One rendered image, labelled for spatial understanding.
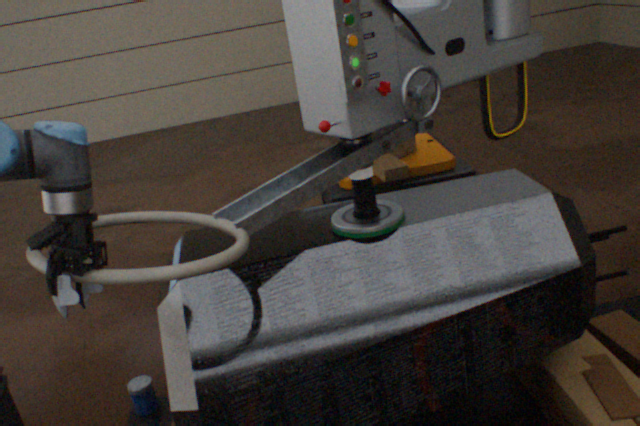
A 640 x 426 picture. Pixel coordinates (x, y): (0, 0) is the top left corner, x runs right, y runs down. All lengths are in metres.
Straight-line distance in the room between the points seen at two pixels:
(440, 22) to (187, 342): 1.11
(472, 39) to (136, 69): 6.31
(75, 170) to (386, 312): 0.91
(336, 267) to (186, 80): 6.32
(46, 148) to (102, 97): 6.81
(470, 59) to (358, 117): 0.46
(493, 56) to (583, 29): 7.37
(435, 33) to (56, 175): 1.08
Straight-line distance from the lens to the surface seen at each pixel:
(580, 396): 2.16
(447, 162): 2.58
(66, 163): 1.22
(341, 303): 1.72
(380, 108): 1.67
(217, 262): 1.32
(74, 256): 1.26
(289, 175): 1.71
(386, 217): 1.81
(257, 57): 7.91
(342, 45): 1.56
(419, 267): 1.78
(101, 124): 8.09
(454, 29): 1.88
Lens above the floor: 1.61
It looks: 22 degrees down
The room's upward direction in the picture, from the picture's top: 10 degrees counter-clockwise
